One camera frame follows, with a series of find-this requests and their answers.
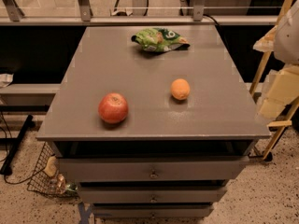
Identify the black metal stand leg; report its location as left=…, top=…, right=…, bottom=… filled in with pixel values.
left=0, top=115, right=35, bottom=175

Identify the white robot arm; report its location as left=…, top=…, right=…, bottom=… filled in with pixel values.
left=253, top=1, right=299, bottom=119

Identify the green rice chip bag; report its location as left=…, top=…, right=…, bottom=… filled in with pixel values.
left=131, top=28, right=190, bottom=53

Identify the top grey drawer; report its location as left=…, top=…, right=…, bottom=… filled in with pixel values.
left=58, top=156, right=249, bottom=182

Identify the white cloth at left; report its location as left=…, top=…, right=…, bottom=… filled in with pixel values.
left=0, top=74, right=13, bottom=88

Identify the black cable on floor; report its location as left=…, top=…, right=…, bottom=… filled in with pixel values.
left=0, top=112, right=48, bottom=186

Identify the black cable behind table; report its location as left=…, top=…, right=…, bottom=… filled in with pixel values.
left=203, top=13, right=232, bottom=51

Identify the grey metal railing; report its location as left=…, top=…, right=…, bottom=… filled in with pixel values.
left=1, top=0, right=277, bottom=26

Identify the bottom grey drawer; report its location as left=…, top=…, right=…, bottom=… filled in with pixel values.
left=92, top=204, right=214, bottom=219

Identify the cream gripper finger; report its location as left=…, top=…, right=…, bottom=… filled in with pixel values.
left=253, top=25, right=278, bottom=52
left=257, top=66, right=299, bottom=119

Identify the wire basket on floor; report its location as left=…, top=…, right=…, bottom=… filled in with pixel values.
left=27, top=143, right=78, bottom=198

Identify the middle grey drawer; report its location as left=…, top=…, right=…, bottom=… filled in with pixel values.
left=78, top=185, right=227, bottom=203

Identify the grey drawer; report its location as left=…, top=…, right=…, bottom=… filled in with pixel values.
left=78, top=185, right=227, bottom=203
left=92, top=204, right=214, bottom=219
left=58, top=156, right=249, bottom=182

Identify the orange fruit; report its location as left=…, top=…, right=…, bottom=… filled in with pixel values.
left=170, top=78, right=191, bottom=100

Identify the red apple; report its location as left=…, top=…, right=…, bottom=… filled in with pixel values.
left=98, top=92, right=129, bottom=124

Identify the grey drawer cabinet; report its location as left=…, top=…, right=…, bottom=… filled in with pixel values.
left=36, top=24, right=272, bottom=220

